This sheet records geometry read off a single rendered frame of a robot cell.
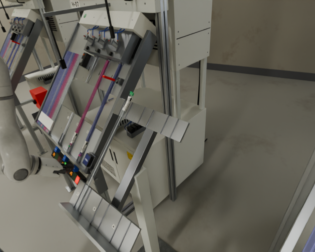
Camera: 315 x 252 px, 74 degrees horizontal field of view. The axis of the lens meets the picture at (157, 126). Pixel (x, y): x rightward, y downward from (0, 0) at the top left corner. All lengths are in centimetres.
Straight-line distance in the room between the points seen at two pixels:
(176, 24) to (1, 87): 79
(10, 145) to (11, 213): 132
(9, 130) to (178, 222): 121
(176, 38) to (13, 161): 89
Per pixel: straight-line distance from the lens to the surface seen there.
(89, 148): 106
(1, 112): 89
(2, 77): 88
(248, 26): 378
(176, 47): 117
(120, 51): 100
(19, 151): 87
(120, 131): 142
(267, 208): 182
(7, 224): 209
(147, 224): 110
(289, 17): 370
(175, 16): 114
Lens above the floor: 142
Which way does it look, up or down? 35 degrees down
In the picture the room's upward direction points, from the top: 6 degrees counter-clockwise
